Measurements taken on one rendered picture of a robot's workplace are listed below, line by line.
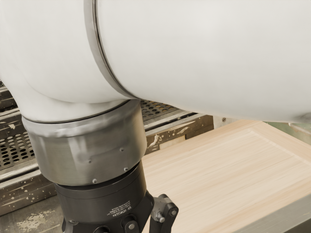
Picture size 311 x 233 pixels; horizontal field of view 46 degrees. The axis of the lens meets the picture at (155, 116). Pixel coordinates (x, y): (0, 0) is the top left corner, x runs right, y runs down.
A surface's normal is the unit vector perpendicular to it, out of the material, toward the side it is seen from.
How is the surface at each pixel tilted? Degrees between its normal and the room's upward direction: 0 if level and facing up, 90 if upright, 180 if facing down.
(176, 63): 50
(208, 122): 90
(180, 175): 58
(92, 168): 90
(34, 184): 90
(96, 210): 70
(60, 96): 77
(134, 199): 112
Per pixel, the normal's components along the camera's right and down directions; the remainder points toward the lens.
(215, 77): -0.45, 0.67
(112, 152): 0.43, 0.32
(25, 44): -0.46, 0.47
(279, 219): -0.14, -0.90
